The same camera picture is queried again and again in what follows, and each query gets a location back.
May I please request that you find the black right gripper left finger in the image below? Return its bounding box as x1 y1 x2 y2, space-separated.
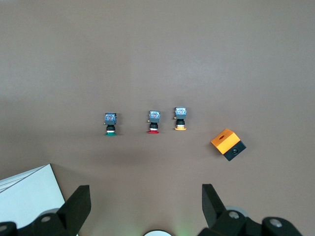
0 184 92 236

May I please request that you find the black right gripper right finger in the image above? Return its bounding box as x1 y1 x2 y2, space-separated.
198 183 306 236

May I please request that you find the brown table cover mat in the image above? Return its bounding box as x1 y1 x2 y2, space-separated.
0 0 315 236

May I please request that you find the yellow push button switch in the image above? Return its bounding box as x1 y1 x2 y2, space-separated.
173 106 188 131

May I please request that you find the white drawer cabinet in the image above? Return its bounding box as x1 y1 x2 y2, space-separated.
0 163 66 229

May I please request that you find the green push button switch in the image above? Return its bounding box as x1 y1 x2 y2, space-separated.
102 112 119 136

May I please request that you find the red push button switch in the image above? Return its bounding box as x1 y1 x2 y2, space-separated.
147 110 161 135

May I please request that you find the orange and black button box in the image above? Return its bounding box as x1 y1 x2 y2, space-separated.
211 128 247 162

